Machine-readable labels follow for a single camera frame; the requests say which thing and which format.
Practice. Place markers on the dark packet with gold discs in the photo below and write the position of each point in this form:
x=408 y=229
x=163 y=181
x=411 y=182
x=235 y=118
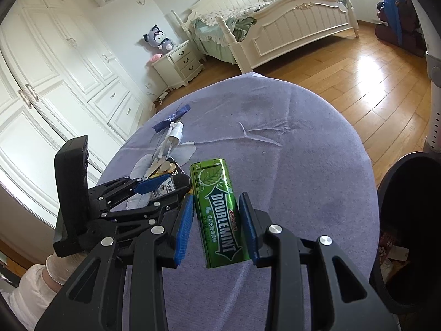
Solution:
x=165 y=168

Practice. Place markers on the red white wrapper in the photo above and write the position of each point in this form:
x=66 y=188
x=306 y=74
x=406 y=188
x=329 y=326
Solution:
x=391 y=257

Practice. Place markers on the white wardrobe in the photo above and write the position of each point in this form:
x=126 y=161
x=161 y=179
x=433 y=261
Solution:
x=51 y=76

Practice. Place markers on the person's left forearm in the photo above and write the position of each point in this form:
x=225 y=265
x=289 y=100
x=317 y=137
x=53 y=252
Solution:
x=31 y=293

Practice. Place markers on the purple plush toy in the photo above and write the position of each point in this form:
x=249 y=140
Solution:
x=160 y=38

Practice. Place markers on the dark red armchair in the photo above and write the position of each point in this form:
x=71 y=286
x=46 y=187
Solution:
x=410 y=27

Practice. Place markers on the clear small spray bottle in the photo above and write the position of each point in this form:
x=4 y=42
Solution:
x=168 y=141

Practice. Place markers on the white power strip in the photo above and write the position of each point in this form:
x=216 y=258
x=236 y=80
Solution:
x=162 y=96

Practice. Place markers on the white nightstand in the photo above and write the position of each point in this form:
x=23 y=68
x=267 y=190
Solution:
x=179 y=63

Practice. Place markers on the green gum tin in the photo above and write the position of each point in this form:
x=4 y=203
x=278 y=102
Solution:
x=218 y=213

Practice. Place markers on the dark blue wrapper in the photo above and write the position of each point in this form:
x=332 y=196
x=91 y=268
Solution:
x=172 y=117

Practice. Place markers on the black trash bin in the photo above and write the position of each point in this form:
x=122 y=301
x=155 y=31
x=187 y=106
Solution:
x=410 y=193

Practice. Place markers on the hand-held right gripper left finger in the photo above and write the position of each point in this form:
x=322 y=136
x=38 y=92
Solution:
x=184 y=229

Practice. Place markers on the blue garment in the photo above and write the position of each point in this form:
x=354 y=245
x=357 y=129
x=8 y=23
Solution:
x=394 y=17

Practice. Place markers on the pink plush item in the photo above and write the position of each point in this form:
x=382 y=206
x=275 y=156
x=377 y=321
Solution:
x=155 y=58

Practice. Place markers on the person's left hand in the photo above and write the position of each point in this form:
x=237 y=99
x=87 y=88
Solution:
x=65 y=269

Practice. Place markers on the white grey post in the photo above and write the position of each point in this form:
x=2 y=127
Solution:
x=433 y=103

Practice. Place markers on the purple printed tablecloth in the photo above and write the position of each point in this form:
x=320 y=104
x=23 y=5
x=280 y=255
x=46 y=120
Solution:
x=275 y=165

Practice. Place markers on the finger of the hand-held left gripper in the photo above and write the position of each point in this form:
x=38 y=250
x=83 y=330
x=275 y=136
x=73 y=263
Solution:
x=151 y=185
x=162 y=204

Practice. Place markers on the white wooden bed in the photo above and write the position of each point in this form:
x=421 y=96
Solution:
x=293 y=31

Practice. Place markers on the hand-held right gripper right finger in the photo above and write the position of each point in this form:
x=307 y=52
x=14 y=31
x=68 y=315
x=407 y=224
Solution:
x=248 y=229

